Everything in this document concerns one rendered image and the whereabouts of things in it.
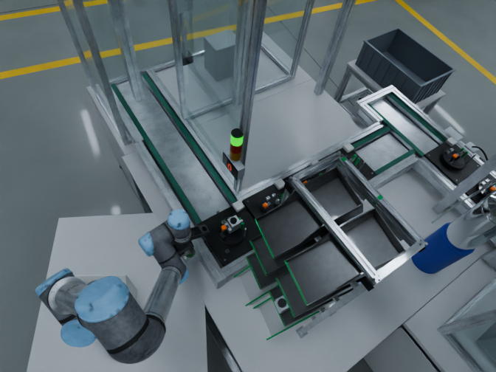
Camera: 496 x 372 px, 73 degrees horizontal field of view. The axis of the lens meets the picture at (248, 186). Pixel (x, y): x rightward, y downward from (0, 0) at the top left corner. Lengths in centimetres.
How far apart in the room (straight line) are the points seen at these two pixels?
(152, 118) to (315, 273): 145
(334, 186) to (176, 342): 96
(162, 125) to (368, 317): 148
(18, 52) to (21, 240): 221
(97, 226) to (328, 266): 121
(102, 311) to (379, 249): 70
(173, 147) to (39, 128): 187
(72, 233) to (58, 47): 289
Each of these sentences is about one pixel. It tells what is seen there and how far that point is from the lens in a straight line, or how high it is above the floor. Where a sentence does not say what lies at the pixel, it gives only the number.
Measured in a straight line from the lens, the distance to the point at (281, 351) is 159.
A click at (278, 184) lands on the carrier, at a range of 172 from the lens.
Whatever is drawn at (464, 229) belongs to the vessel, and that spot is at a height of 126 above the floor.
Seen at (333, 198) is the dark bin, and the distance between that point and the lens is 99.
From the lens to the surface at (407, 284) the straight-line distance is 186.
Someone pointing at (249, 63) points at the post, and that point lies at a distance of 112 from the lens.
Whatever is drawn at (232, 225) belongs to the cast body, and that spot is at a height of 108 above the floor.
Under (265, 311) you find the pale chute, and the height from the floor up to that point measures 100.
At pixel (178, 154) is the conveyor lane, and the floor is 92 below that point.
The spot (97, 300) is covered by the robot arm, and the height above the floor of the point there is 161.
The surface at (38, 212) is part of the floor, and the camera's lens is 304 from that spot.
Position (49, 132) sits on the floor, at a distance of 351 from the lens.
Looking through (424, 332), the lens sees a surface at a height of 86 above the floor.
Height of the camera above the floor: 242
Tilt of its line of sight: 57 degrees down
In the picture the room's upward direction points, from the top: 9 degrees clockwise
